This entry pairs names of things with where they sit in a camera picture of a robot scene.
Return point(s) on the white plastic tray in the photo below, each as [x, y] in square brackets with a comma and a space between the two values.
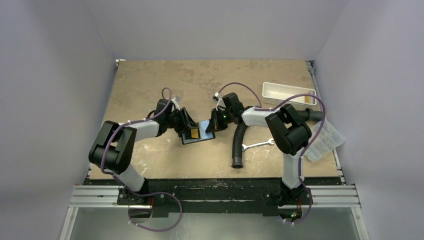
[274, 93]

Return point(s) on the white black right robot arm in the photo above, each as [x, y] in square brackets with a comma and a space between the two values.
[287, 126]

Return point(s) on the black leather card holder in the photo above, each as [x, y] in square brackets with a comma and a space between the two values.
[204, 136]

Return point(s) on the gold credit card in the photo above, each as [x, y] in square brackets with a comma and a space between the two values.
[309, 100]
[194, 133]

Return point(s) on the clear plastic organizer box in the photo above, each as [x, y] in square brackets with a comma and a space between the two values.
[328, 140]

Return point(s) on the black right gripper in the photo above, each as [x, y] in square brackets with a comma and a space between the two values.
[219, 118]

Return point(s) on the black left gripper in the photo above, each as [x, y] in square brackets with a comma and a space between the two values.
[183, 128]

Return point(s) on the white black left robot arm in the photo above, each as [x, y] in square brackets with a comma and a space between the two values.
[113, 147]

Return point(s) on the black aluminium base frame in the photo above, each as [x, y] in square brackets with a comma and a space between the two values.
[266, 196]

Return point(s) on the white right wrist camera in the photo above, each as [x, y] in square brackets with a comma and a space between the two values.
[219, 101]

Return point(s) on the silver open-end wrench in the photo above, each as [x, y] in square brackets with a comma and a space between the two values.
[269, 142]

